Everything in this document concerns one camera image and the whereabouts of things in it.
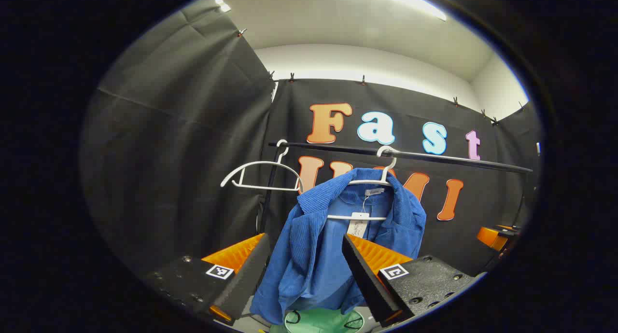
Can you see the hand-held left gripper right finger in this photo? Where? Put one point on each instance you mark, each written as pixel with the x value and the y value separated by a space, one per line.
pixel 367 280

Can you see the small white ceiling fixture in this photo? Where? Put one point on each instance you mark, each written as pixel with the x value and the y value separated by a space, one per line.
pixel 223 4

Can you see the white plastic hanger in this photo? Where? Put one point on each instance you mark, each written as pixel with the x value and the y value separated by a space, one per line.
pixel 372 182
pixel 263 162

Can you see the black clothes rack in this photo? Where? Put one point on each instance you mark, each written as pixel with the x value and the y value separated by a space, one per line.
pixel 434 157

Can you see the green laundry hamper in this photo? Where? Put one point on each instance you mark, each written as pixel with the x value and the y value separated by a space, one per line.
pixel 318 323

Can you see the row of black backdrop clips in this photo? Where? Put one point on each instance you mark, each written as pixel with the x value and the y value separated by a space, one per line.
pixel 363 80

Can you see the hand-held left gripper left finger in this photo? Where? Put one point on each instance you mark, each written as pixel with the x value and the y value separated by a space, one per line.
pixel 246 280

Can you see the black backdrop cloth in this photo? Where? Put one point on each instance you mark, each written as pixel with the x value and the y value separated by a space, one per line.
pixel 169 154

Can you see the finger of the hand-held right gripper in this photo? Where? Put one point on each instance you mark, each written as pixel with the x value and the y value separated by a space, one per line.
pixel 490 237

